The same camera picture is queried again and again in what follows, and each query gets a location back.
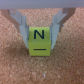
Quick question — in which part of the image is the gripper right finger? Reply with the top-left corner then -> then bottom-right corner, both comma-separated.
49,8 -> 80,48

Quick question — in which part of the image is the yellow block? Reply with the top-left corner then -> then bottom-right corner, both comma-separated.
27,27 -> 52,57

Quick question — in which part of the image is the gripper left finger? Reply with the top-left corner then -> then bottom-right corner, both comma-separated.
0,8 -> 32,48

